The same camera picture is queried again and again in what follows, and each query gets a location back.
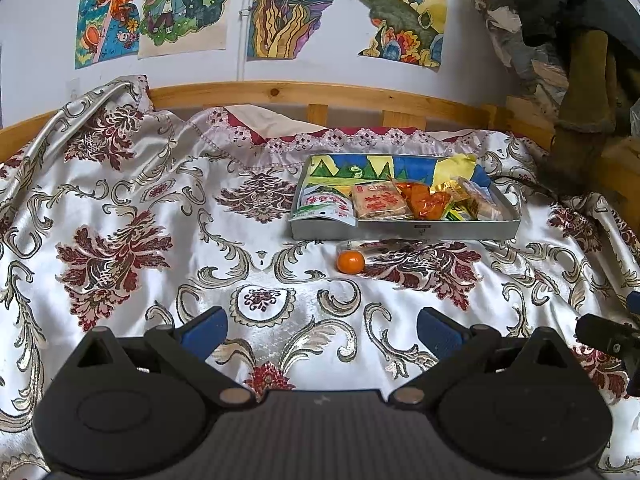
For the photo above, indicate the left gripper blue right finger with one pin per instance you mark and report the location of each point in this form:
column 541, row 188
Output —
column 441, row 335

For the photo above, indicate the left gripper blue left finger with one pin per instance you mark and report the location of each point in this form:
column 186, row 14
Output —
column 205, row 333

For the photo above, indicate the orange spicy snack bag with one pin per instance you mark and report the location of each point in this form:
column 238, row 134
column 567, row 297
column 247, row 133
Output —
column 423, row 203

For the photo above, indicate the clear cracker snack packet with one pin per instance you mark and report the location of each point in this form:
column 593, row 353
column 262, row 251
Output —
column 479, row 202

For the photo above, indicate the rice cracker square packet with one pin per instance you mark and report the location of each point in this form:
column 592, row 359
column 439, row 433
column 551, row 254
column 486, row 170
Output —
column 379, row 200

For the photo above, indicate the white green pickle bag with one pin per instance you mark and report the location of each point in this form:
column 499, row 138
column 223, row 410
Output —
column 321, row 202

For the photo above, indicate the yellow snack packet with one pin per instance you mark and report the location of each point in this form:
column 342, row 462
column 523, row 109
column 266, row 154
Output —
column 458, row 211

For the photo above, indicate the orange mandarin fruit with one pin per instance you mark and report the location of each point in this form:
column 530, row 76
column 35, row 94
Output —
column 350, row 262

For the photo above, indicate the floral satin bed cover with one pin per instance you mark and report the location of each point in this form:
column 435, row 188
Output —
column 130, row 216

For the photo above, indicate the grey tray with painted liner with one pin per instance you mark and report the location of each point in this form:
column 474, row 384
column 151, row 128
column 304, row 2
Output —
column 342, row 171

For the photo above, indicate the cream pillow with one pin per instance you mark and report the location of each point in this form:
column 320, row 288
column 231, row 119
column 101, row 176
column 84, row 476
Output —
column 269, row 124

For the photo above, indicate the hanging dark clothes pile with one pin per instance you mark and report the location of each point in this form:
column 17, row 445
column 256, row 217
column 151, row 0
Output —
column 596, row 43

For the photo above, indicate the anime girl drawing poster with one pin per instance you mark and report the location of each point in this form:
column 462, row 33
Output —
column 106, row 29

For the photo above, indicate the blond boy drawing poster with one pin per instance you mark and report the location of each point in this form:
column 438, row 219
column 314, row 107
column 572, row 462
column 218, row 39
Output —
column 182, row 26

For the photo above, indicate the fish flower drawing poster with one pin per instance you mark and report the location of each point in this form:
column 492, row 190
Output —
column 407, row 31

